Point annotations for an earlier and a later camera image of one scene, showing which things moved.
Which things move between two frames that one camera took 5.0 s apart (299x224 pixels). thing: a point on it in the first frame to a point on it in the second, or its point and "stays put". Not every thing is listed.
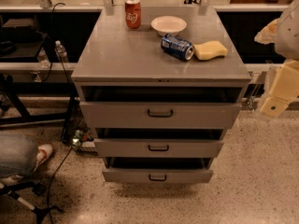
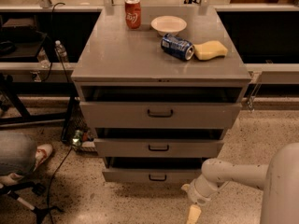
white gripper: [288, 35] to [196, 193]
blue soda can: [177, 46] stays put
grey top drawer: [161, 106] stays put
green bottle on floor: [77, 138] stays put
